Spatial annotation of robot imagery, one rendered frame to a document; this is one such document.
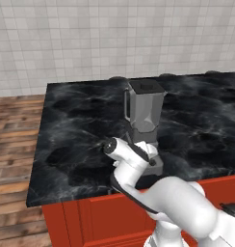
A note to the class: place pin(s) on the dark stool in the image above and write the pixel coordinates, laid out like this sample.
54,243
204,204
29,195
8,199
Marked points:
117,77
212,72
167,75

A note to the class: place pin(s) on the grey blender base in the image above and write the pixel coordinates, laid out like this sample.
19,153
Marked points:
157,162

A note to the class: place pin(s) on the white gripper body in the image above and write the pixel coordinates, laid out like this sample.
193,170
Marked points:
149,149

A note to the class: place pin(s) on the black blender lid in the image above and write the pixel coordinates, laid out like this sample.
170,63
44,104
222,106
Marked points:
145,86

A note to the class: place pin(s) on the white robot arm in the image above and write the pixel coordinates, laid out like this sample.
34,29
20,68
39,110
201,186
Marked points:
183,205

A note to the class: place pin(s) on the red island cabinet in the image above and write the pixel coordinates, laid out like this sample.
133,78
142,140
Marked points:
100,215

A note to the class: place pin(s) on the grey blender jar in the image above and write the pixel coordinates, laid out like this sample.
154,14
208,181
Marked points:
145,109

